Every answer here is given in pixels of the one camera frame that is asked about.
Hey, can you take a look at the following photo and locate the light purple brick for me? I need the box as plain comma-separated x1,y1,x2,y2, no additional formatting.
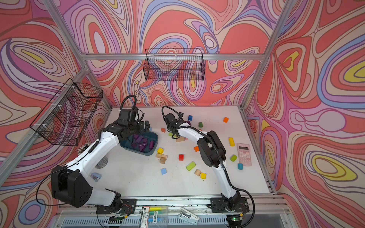
133,135,144,143

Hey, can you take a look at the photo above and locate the teal plastic storage bin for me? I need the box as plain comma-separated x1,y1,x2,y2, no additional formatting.
120,132,159,156

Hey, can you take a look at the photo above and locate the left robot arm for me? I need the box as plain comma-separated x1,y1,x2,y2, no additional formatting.
50,102,150,214

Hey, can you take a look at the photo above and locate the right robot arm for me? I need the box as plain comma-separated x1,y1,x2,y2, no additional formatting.
161,105,256,215

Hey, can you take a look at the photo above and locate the natural wood block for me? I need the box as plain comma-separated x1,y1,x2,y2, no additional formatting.
176,136,186,143

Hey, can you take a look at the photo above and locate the yellow cube brick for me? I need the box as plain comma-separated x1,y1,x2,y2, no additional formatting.
200,173,206,180
157,148,164,154

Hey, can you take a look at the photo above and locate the engraved wood block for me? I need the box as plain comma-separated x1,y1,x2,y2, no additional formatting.
156,154,168,159

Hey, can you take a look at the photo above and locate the green long brick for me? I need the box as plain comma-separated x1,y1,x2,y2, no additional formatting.
186,161,196,171

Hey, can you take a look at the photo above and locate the cup of pens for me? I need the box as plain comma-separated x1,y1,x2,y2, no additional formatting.
78,142,108,169

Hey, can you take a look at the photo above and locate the light blue brick near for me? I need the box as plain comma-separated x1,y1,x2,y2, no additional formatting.
161,168,167,175

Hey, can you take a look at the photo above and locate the round wood brick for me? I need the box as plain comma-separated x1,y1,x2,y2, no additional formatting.
194,169,202,176

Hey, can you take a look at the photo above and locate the yellow cube brick near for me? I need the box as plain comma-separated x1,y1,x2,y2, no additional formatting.
200,173,206,180

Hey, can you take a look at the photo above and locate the blue stapler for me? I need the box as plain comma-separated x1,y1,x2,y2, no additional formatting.
90,173,102,182

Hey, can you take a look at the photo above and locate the yellow long brick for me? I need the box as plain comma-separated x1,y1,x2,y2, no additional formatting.
229,137,235,147

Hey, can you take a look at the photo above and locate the lime green cube brick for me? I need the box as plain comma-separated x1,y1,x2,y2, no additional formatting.
230,155,238,162

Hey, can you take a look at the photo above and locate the pink calculator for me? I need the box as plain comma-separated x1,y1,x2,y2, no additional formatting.
237,143,252,167

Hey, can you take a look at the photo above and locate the black wire basket back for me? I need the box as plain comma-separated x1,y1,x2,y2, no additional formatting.
143,48,206,82

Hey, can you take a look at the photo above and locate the black wire basket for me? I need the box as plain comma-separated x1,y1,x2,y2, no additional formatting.
29,79,104,146
143,48,206,82

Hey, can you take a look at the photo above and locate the black wire basket left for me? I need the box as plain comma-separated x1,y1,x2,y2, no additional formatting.
29,79,104,146

